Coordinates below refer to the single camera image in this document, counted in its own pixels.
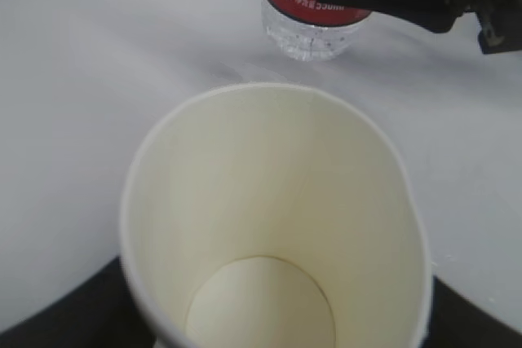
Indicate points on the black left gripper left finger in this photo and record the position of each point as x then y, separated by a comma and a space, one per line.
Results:
98, 314

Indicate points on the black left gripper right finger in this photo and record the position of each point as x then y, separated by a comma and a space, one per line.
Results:
457, 323

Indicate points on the clear water bottle red label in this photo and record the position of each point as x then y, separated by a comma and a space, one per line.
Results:
309, 30

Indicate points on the white paper cup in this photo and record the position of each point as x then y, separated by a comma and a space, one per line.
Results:
273, 215

